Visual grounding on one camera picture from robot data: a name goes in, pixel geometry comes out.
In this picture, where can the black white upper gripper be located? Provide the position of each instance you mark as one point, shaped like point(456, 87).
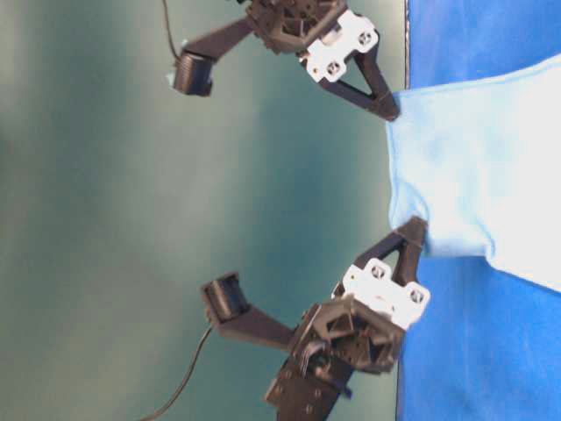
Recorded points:
point(325, 35)

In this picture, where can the black white lower gripper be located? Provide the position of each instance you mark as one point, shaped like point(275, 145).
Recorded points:
point(365, 321)

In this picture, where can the light blue towel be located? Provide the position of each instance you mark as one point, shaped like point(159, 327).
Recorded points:
point(480, 162)

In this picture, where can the black lower robot arm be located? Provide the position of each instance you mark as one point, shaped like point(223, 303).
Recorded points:
point(312, 397)

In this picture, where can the blue table cover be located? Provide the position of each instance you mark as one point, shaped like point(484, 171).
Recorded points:
point(488, 344)

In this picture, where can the black wrist camera upper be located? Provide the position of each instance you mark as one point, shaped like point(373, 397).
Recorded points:
point(192, 75)

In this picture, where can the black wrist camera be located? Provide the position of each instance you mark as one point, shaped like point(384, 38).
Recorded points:
point(192, 75)
point(235, 318)

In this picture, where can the black wrist camera lower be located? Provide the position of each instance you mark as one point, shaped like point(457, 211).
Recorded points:
point(235, 318)

